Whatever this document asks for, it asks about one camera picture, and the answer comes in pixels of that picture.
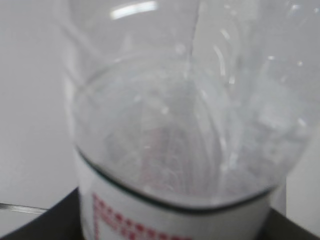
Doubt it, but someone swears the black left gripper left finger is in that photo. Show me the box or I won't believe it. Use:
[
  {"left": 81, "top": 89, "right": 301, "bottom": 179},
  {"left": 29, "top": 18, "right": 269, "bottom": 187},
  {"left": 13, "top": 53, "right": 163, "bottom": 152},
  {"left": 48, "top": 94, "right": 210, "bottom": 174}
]
[{"left": 1, "top": 188, "right": 84, "bottom": 240}]

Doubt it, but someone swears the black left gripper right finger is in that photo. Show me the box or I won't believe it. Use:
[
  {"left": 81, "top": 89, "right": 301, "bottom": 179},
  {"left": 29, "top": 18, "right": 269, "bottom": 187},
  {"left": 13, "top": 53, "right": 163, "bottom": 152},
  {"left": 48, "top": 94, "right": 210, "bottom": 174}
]
[{"left": 259, "top": 208, "right": 320, "bottom": 240}]

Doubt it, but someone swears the Nongfu Spring water bottle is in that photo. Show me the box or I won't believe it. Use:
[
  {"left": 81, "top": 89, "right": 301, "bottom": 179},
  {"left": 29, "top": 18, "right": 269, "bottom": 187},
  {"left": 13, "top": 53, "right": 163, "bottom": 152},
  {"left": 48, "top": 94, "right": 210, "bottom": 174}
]
[{"left": 56, "top": 0, "right": 320, "bottom": 240}]

